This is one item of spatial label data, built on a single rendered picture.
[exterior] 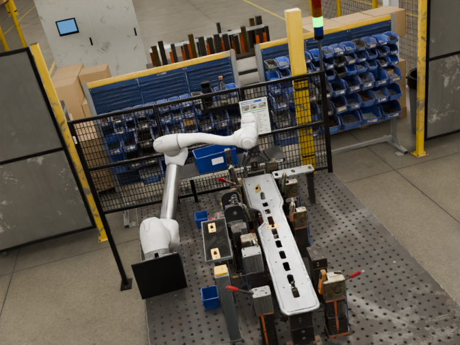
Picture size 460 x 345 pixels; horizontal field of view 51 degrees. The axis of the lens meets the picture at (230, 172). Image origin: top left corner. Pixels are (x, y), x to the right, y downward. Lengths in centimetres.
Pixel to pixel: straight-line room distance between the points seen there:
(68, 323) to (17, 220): 128
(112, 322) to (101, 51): 613
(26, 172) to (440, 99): 421
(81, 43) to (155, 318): 698
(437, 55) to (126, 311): 383
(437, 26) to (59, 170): 388
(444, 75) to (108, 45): 592
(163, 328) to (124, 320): 125
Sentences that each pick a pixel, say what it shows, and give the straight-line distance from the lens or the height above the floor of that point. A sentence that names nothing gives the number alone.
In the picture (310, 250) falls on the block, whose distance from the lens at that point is 264.
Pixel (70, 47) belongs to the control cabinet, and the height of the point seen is 107.
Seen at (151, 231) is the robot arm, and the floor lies 105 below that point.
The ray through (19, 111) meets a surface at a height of 147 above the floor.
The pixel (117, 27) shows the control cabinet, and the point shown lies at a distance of 924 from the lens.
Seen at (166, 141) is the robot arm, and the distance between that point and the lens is 317.
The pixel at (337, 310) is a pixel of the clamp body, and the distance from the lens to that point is 254.
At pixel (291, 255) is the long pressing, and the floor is 100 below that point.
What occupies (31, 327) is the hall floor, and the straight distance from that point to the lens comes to 445.
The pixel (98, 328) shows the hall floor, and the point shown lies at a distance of 413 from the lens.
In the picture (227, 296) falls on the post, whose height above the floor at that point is 101.
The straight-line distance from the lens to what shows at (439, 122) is 572.
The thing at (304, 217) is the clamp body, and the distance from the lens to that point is 295.
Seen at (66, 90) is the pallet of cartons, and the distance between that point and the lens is 689.
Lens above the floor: 266
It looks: 28 degrees down
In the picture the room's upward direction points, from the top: 11 degrees counter-clockwise
